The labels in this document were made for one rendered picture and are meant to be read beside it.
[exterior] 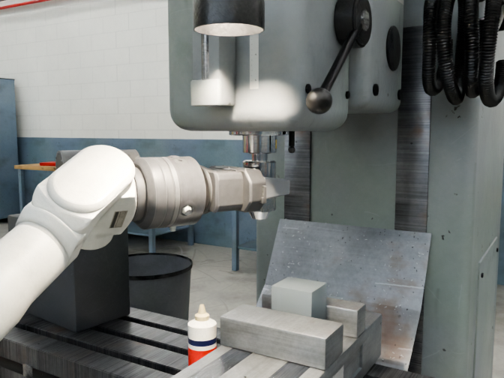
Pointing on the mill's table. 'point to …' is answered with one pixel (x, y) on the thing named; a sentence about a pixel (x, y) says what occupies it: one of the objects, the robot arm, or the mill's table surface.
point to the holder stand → (87, 287)
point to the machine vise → (361, 330)
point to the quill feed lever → (351, 36)
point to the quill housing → (265, 71)
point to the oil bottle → (201, 336)
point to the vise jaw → (283, 335)
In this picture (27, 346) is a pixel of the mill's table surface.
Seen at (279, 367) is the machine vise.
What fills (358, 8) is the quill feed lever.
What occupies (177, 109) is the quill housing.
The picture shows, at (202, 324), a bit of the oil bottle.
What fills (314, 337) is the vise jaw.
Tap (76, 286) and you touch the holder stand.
